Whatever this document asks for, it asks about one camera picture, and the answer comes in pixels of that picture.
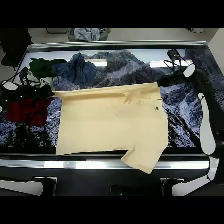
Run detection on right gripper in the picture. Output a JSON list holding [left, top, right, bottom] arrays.
[[157, 70, 186, 89]]

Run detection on pale yellow polo shirt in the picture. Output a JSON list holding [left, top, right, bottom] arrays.
[[52, 82, 170, 175]]

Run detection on blue garment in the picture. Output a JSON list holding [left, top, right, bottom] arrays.
[[51, 52, 99, 89]]

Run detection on heap of clothes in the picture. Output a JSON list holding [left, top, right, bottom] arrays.
[[67, 27, 111, 42]]

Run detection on dark green garment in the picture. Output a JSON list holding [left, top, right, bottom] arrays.
[[28, 57, 68, 81]]

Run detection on red garment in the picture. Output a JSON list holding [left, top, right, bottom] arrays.
[[4, 96, 55, 127]]

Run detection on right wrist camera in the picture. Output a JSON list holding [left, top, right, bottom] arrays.
[[164, 48, 184, 73]]

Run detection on silver frame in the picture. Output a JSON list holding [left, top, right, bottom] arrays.
[[0, 39, 224, 197]]

